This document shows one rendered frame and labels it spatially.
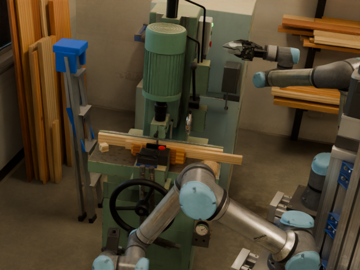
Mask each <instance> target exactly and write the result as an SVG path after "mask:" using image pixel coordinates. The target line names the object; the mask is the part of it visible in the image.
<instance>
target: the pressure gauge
mask: <svg viewBox="0 0 360 270"><path fill-rule="evenodd" d="M202 229H203V230H202ZM208 231H209V225H208V223H207V222H205V221H199V222H197V224H196V227H195V232H196V233H197V234H198V235H200V236H203V235H206V234H208Z"/></svg>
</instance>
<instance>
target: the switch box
mask: <svg viewBox="0 0 360 270"><path fill-rule="evenodd" d="M203 18H204V16H200V19H199V21H198V31H197V41H199V43H200V54H201V45H202V35H203ZM212 22H213V18H212V17H206V19H205V36H204V53H203V54H205V55H207V54H208V51H209V43H210V41H211V38H210V36H211V30H212V29H211V28H212ZM197 53H198V44H197V43H196V54H197Z"/></svg>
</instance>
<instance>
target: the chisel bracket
mask: <svg viewBox="0 0 360 270"><path fill-rule="evenodd" d="M154 117H155V116H154ZM154 117H153V120H152V122H151V128H150V137H152V138H154V136H153V135H154V134H155V133H156V131H158V134H157V135H158V137H157V138H160V139H164V138H165V137H166V135H167V131H168V128H169V120H170V114H167V113H166V120H165V121H163V122H158V121H156V120H155V119H154Z"/></svg>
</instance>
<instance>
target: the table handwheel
mask: <svg viewBox="0 0 360 270"><path fill-rule="evenodd" d="M134 185H144V186H148V187H150V190H149V192H145V196H144V197H143V198H142V199H141V200H140V201H138V202H137V204H136V206H126V207H124V206H116V199H117V197H118V195H119V194H120V192H121V191H123V190H124V189H126V188H128V187H130V186H134ZM154 189H155V190H157V191H159V192H160V193H161V194H162V195H163V196H164V197H165V195H166V194H167V193H168V191H167V190H166V189H165V188H164V187H163V186H162V185H160V184H158V183H156V182H154V181H151V180H148V179H142V178H136V179H130V180H127V181H125V182H123V183H121V184H120V185H118V186H117V187H116V188H115V189H114V190H113V192H112V194H111V196H110V200H109V209H110V213H111V216H112V217H113V219H114V220H115V222H116V223H117V224H118V225H119V226H120V227H121V228H122V229H124V230H125V231H127V232H128V231H129V230H130V228H131V227H132V226H130V225H128V224H127V223H125V222H124V221H123V220H122V219H121V218H120V216H119V215H118V213H117V211H120V210H132V211H135V213H136V214H137V215H138V216H147V217H148V216H149V215H150V214H149V209H150V204H149V199H150V196H151V195H152V193H153V191H154ZM174 219H175V217H174V218H173V220H172V221H171V222H170V223H169V224H168V225H167V226H166V228H165V229H164V230H163V231H162V233H163V232H164V231H166V230H167V229H168V228H169V227H170V226H171V225H172V223H173V221H174ZM135 229H136V228H134V230H135Z"/></svg>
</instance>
